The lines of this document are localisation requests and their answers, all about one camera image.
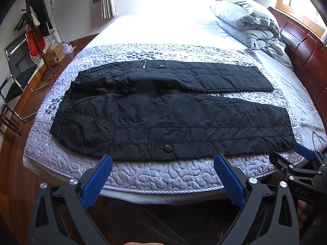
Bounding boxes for black padded pants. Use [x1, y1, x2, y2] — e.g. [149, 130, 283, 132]
[50, 60, 296, 161]

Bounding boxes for operator right hand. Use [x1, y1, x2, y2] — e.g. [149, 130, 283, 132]
[296, 199, 325, 229]

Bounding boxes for dark wood headboard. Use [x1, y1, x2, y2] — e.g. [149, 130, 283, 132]
[268, 7, 327, 126]

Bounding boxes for small wooden stool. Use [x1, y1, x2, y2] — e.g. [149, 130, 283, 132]
[1, 104, 23, 136]

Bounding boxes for wooden coat rack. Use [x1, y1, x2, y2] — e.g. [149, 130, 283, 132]
[15, 0, 57, 80]

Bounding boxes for folded grey blue duvet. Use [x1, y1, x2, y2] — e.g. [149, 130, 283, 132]
[210, 0, 293, 69]

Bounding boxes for cardboard boxes stack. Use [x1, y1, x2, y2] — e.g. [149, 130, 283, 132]
[45, 43, 65, 66]

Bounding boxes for purple plastic bag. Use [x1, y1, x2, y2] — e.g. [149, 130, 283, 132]
[62, 41, 75, 55]

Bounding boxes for side wooden window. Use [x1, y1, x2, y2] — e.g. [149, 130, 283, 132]
[275, 0, 326, 38]

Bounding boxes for red hanging bag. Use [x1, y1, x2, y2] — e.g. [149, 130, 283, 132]
[26, 28, 45, 56]

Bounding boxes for black chrome chair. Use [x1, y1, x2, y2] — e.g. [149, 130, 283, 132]
[1, 33, 51, 122]

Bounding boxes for grey curtain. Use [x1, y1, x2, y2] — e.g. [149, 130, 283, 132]
[100, 0, 118, 19]

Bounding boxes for black hanging garment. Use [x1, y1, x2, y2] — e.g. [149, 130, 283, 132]
[29, 0, 53, 37]

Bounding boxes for white wire rack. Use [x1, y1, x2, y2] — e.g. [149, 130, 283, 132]
[43, 0, 64, 52]

